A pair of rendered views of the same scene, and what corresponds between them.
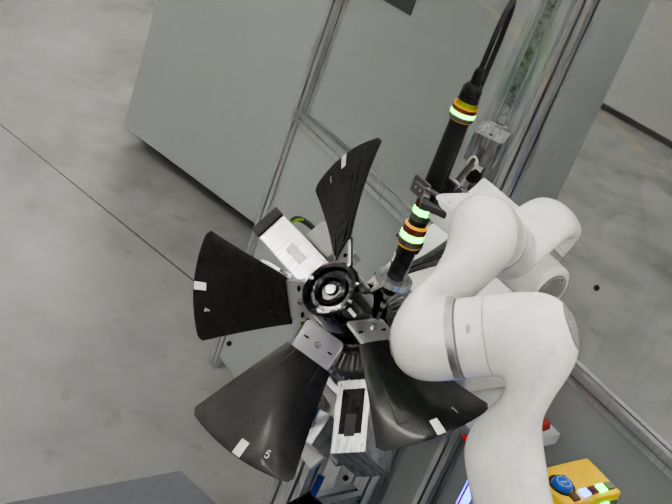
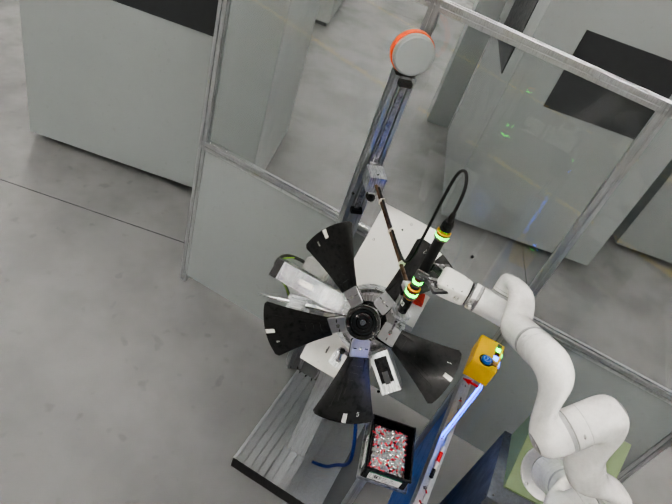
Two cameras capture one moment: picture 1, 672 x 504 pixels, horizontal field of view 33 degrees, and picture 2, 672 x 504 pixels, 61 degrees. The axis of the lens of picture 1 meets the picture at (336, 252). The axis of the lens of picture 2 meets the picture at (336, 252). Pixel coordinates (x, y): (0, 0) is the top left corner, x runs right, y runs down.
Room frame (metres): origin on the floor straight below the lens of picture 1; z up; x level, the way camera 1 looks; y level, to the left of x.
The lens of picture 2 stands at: (0.83, 0.86, 2.60)
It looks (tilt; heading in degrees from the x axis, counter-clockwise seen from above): 40 degrees down; 327
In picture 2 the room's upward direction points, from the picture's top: 21 degrees clockwise
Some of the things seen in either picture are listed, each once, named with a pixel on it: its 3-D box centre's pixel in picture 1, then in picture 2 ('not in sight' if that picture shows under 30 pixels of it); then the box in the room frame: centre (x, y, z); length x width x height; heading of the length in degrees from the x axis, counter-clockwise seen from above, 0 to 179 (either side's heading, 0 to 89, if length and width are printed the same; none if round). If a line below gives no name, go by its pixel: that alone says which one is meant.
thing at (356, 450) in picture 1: (364, 428); (385, 370); (1.82, -0.17, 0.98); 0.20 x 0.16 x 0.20; 134
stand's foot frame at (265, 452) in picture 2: not in sight; (304, 438); (2.07, -0.17, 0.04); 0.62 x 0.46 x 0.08; 134
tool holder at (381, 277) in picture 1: (403, 258); (405, 300); (1.84, -0.12, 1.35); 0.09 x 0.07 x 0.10; 169
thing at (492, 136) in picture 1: (487, 145); (373, 178); (2.45, -0.24, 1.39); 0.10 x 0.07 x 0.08; 169
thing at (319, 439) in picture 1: (318, 431); not in sight; (1.86, -0.10, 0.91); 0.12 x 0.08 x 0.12; 134
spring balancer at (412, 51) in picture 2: not in sight; (412, 52); (2.54, -0.25, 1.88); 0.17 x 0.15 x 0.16; 44
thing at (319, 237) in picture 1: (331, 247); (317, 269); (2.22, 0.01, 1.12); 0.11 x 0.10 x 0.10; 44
